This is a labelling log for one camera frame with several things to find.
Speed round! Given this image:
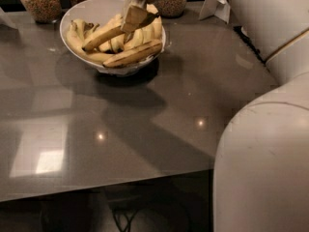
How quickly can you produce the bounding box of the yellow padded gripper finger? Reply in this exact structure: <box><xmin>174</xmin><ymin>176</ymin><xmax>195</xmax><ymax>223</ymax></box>
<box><xmin>121</xmin><ymin>3</ymin><xmax>148</xmax><ymax>33</ymax></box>

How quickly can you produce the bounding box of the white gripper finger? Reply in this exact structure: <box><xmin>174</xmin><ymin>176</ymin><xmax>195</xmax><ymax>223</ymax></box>
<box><xmin>122</xmin><ymin>0</ymin><xmax>136</xmax><ymax>20</ymax></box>

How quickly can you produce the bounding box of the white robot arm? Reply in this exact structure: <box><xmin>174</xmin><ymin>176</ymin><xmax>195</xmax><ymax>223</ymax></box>
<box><xmin>200</xmin><ymin>0</ymin><xmax>309</xmax><ymax>232</ymax></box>

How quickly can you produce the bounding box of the white ceramic bowl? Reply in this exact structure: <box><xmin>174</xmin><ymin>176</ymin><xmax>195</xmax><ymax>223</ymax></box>
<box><xmin>60</xmin><ymin>0</ymin><xmax>166</xmax><ymax>76</ymax></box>

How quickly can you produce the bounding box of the left curved yellow banana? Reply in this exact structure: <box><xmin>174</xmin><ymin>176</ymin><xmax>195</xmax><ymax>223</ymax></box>
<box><xmin>66</xmin><ymin>19</ymin><xmax>111</xmax><ymax>65</ymax></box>

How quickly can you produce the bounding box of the right glass cereal jar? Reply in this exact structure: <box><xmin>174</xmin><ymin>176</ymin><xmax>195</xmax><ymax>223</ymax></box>
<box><xmin>155</xmin><ymin>0</ymin><xmax>187</xmax><ymax>17</ymax></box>

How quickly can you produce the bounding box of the white folded card stand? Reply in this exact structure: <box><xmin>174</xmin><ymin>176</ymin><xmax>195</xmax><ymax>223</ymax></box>
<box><xmin>199</xmin><ymin>0</ymin><xmax>231</xmax><ymax>23</ymax></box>

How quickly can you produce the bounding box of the left glass cereal jar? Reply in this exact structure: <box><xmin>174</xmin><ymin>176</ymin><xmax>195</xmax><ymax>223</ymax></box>
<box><xmin>20</xmin><ymin>0</ymin><xmax>62</xmax><ymax>23</ymax></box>

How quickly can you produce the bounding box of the black rubber mat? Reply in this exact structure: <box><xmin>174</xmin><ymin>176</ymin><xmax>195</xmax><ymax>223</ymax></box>
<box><xmin>233</xmin><ymin>26</ymin><xmax>266</xmax><ymax>65</ymax></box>

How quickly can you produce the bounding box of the white paper left edge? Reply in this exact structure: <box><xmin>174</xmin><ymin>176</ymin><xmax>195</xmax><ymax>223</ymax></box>
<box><xmin>0</xmin><ymin>7</ymin><xmax>16</xmax><ymax>29</ymax></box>

